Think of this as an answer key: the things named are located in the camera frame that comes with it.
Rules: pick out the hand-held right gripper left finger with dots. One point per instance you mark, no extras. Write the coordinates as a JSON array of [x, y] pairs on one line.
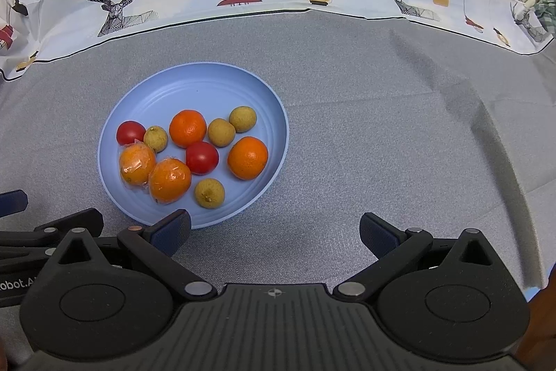
[[171, 232]]

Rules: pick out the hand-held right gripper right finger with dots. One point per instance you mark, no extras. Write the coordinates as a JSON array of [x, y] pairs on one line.
[[378, 236]]

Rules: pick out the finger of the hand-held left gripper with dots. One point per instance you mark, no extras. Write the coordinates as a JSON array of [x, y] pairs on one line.
[[65, 221], [13, 202]]

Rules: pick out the plastic-wrapped orange mandarin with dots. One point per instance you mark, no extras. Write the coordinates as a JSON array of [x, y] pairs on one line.
[[170, 181], [137, 163]]

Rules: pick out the yellow longan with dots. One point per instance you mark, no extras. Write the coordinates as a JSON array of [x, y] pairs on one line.
[[221, 132], [209, 193], [155, 138], [242, 119]]

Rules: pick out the red tomato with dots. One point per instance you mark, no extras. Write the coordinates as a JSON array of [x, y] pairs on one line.
[[130, 133], [202, 158]]

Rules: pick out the blue plate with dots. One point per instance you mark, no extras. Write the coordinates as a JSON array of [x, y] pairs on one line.
[[204, 93]]

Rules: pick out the grey fabric sheet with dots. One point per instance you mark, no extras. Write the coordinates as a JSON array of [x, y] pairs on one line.
[[369, 136]]

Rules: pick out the green checked cloth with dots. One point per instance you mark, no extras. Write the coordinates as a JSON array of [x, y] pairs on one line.
[[548, 10]]

